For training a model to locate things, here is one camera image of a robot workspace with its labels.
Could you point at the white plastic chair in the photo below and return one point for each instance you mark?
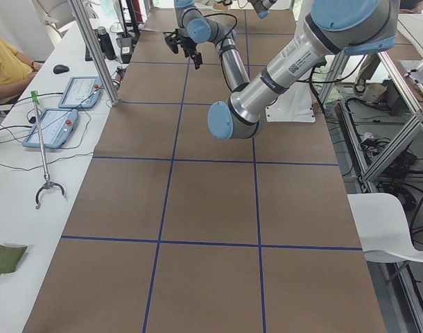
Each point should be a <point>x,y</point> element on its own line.
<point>383,228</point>

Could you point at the green cloth pouch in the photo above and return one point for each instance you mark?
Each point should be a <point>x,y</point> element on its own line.
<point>10,257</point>

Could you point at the lower teach pendant tablet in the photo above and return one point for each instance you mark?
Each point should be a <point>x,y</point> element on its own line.
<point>57,125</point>

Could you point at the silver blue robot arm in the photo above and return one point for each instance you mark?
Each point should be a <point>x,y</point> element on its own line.
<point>331,27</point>
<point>195,28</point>

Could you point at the brown paper table mat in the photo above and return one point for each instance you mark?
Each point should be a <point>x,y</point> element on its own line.
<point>174,230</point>

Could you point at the black computer mouse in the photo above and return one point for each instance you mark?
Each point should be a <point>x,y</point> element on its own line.
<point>60,69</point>

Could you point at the metal reacher grabber tool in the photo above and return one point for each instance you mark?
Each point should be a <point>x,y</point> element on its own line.
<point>47,178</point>

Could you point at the dark water bottle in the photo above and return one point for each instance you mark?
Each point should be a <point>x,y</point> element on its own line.
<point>106,44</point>

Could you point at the person in yellow shirt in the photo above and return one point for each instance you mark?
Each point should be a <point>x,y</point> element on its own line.
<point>17,70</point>

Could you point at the aluminium frame post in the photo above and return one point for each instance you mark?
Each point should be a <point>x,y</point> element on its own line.
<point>91,41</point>

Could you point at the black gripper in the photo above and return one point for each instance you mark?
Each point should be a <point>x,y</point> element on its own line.
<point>188,46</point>

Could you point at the teach pendant tablet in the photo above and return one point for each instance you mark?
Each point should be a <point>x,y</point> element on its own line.
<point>57,125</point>
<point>81,92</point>

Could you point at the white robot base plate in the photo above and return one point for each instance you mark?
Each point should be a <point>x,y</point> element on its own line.
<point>295,105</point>

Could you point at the upper teach pendant tablet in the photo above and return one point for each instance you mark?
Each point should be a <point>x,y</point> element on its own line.
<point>81,92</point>

